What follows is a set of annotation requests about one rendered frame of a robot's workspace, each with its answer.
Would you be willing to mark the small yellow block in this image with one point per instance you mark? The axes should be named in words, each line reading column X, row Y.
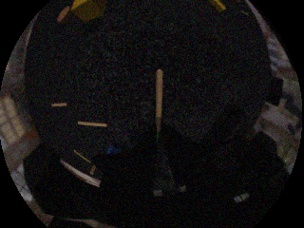
column 219, row 6

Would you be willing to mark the green string with wooden stick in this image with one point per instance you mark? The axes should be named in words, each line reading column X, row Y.
column 159, row 82

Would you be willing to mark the yellow cube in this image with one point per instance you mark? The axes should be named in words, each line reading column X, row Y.
column 89, row 9

